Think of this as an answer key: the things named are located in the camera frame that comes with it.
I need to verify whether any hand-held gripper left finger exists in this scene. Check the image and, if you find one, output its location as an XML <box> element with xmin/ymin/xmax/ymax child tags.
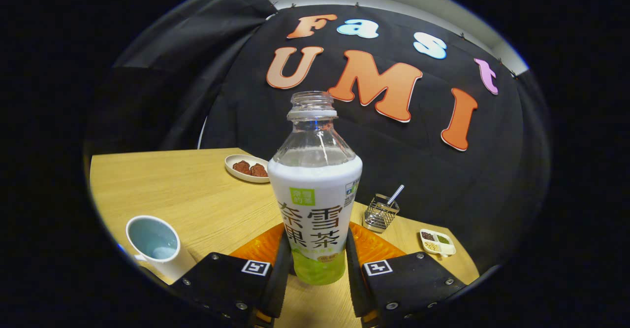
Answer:
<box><xmin>170</xmin><ymin>222</ymin><xmax>292</xmax><ymax>328</ymax></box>

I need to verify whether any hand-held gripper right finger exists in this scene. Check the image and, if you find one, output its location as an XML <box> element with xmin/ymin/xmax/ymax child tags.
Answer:
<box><xmin>346</xmin><ymin>221</ymin><xmax>468</xmax><ymax>328</ymax></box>

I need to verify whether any white cup with handle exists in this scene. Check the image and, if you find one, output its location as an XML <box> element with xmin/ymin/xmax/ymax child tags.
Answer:
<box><xmin>126</xmin><ymin>215</ymin><xmax>197</xmax><ymax>283</ymax></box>

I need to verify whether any clear juice bottle white label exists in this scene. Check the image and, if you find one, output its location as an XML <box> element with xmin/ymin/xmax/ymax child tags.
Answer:
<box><xmin>267</xmin><ymin>91</ymin><xmax>363</xmax><ymax>285</ymax></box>

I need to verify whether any divided white tray with grains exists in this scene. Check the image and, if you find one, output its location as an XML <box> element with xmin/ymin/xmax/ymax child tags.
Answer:
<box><xmin>419</xmin><ymin>228</ymin><xmax>457</xmax><ymax>257</ymax></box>

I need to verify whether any wooden table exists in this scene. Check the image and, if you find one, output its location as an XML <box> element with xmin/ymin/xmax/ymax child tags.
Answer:
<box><xmin>89</xmin><ymin>147</ymin><xmax>480</xmax><ymax>328</ymax></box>

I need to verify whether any black backdrop cloth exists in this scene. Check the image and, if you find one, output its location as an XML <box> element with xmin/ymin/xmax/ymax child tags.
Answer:
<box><xmin>84</xmin><ymin>0</ymin><xmax>551</xmax><ymax>274</ymax></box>

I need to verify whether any small white plate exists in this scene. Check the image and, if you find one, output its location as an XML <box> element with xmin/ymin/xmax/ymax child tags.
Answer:
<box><xmin>224</xmin><ymin>154</ymin><xmax>270</xmax><ymax>184</ymax></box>

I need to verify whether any metal wire holder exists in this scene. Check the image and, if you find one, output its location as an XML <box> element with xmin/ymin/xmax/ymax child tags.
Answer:
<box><xmin>363</xmin><ymin>194</ymin><xmax>400</xmax><ymax>233</ymax></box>

